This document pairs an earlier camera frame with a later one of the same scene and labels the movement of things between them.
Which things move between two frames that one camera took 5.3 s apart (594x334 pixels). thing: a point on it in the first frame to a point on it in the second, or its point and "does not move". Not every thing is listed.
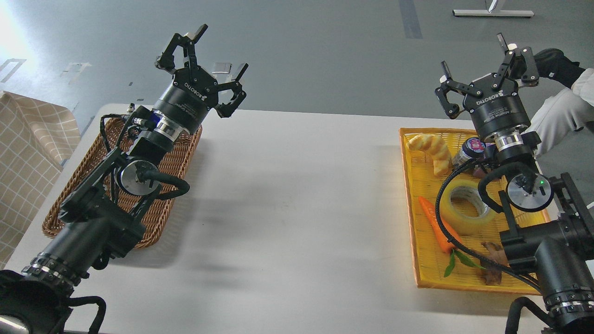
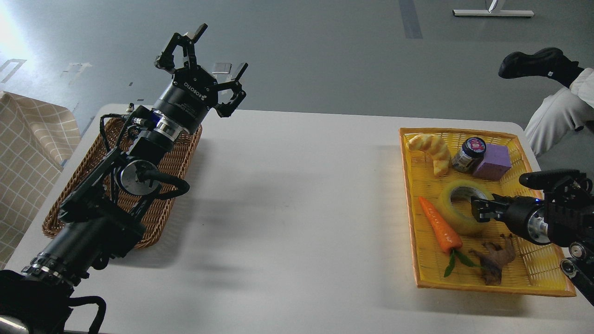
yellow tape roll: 461,224 does not move
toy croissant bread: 436,148 does not move
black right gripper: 499,109 to 518,210
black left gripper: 186,104 does not move
